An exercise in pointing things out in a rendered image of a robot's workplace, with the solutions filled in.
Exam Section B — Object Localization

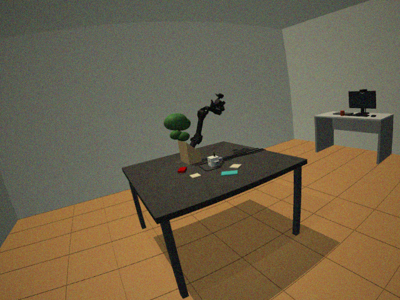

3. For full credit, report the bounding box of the red rectangular block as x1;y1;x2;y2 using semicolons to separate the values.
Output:
177;167;187;173

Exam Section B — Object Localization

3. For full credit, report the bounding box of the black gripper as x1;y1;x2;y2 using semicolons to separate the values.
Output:
210;93;224;108

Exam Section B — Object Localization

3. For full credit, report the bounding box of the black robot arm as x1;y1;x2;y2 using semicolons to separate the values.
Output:
190;99;225;148

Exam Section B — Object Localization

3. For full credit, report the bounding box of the turquoise rectangular block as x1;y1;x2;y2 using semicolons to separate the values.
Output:
221;171;238;176

